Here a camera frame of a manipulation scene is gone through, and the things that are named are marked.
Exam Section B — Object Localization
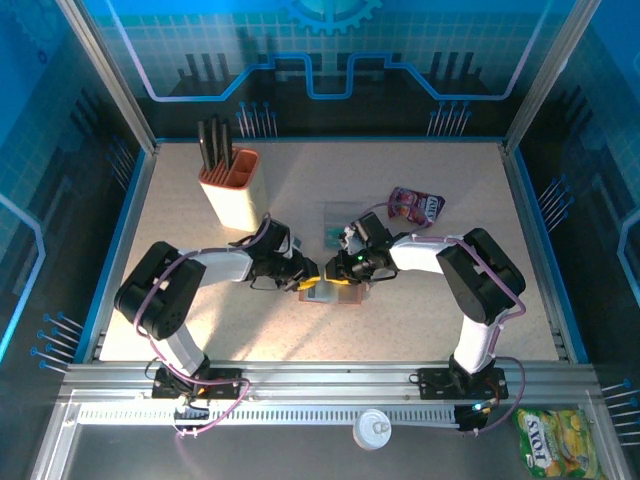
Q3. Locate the brown leather card holder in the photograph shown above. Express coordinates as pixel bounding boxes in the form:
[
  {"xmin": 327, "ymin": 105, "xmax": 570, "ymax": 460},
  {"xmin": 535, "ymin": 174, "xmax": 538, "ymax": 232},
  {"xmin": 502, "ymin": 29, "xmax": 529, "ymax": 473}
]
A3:
[{"xmin": 297, "ymin": 278, "xmax": 363, "ymax": 306}]

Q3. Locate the teal credit card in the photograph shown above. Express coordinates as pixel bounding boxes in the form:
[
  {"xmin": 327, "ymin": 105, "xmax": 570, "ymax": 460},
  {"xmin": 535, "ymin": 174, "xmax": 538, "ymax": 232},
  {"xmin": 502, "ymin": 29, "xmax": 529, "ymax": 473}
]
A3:
[{"xmin": 324, "ymin": 226, "xmax": 352, "ymax": 250}]

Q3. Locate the clear plastic tray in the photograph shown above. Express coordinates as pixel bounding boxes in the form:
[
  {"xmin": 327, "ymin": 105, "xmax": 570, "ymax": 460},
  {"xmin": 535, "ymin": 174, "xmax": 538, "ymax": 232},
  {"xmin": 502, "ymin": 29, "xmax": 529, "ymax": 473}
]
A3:
[{"xmin": 322, "ymin": 200, "xmax": 366, "ymax": 252}]

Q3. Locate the purple candy bag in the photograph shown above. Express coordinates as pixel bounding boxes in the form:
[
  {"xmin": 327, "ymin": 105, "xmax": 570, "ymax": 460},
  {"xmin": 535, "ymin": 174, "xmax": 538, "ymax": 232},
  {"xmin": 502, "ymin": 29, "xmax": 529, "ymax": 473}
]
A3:
[{"xmin": 387, "ymin": 186, "xmax": 448, "ymax": 230}]

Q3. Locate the beige orange knife block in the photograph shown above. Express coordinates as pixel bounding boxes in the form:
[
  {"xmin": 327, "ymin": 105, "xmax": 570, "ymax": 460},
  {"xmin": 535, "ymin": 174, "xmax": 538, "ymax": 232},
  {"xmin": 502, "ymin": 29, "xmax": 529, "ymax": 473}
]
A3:
[{"xmin": 198, "ymin": 147, "xmax": 267, "ymax": 232}]

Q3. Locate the white round lid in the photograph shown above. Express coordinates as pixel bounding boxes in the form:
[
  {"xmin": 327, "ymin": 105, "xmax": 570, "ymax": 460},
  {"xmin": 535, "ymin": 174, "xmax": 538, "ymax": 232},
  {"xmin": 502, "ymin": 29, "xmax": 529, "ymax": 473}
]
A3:
[{"xmin": 352, "ymin": 408, "xmax": 394, "ymax": 452}]

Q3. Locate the yellow candy bag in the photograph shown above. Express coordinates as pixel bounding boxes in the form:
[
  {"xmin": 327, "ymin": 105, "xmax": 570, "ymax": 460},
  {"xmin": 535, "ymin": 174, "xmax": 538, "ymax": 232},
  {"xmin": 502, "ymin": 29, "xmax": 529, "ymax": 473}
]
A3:
[{"xmin": 516, "ymin": 408, "xmax": 609, "ymax": 480}]

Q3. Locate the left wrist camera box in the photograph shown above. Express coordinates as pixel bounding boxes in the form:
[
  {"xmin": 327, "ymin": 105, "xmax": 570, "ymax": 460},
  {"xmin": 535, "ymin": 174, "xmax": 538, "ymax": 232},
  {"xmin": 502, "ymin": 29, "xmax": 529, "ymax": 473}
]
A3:
[{"xmin": 258, "ymin": 218, "xmax": 305, "ymax": 256}]

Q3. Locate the aluminium frame rail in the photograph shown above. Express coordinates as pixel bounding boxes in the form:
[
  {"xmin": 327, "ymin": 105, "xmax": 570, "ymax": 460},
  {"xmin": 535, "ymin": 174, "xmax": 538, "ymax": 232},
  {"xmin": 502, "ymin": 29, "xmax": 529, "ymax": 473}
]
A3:
[{"xmin": 58, "ymin": 359, "xmax": 602, "ymax": 402}]

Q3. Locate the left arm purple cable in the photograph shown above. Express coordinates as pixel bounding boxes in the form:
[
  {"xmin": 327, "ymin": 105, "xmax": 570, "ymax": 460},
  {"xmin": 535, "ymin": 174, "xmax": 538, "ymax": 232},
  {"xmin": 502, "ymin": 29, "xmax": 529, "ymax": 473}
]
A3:
[{"xmin": 133, "ymin": 212, "xmax": 274, "ymax": 441}]

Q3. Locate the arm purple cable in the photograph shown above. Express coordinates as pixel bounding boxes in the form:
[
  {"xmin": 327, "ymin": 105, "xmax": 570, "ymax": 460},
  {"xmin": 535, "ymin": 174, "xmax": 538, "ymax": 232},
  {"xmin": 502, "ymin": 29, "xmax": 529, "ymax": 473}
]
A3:
[
  {"xmin": 133, "ymin": 212, "xmax": 274, "ymax": 441},
  {"xmin": 362, "ymin": 200, "xmax": 527, "ymax": 437}
]

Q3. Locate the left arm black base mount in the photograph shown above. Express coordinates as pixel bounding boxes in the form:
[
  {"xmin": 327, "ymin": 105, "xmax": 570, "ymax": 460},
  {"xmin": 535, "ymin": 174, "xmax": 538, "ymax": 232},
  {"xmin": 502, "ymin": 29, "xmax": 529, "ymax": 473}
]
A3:
[{"xmin": 150, "ymin": 366, "xmax": 244, "ymax": 400}]

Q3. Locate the white slotted cable duct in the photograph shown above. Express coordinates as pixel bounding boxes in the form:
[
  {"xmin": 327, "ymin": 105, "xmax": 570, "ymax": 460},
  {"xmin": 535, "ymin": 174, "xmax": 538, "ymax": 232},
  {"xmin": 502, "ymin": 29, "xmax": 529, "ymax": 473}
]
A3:
[{"xmin": 77, "ymin": 404, "xmax": 461, "ymax": 428}]

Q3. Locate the black handled knife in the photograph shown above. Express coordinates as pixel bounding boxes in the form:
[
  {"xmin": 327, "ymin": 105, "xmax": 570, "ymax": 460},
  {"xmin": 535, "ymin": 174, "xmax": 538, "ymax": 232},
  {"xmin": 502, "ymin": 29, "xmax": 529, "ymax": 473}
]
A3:
[
  {"xmin": 209, "ymin": 114, "xmax": 224, "ymax": 170},
  {"xmin": 221, "ymin": 121, "xmax": 235, "ymax": 172},
  {"xmin": 196, "ymin": 119, "xmax": 214, "ymax": 172}
]

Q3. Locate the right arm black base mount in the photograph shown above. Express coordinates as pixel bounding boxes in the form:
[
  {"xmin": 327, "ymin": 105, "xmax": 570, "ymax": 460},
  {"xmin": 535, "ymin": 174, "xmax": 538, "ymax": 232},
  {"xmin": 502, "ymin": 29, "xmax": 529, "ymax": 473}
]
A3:
[{"xmin": 408, "ymin": 366, "xmax": 509, "ymax": 401}]

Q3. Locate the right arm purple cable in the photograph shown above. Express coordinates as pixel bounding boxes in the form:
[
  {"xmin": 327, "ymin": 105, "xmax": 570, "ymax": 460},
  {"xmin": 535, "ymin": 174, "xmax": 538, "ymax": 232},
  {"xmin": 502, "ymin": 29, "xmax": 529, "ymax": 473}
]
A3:
[{"xmin": 362, "ymin": 200, "xmax": 527, "ymax": 437}]

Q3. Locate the aluminium frame post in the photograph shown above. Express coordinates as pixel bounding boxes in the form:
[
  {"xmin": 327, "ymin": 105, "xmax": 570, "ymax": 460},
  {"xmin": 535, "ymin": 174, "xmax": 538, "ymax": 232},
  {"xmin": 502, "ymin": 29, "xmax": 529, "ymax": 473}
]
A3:
[
  {"xmin": 55, "ymin": 0, "xmax": 162, "ymax": 157},
  {"xmin": 501, "ymin": 0, "xmax": 604, "ymax": 157}
]

